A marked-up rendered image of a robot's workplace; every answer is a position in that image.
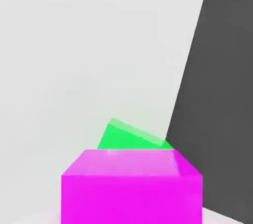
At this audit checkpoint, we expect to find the small green cube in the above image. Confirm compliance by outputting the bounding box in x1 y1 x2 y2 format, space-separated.
96 117 175 150

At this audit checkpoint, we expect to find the small magenta cube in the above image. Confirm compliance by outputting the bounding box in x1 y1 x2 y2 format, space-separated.
60 148 204 224

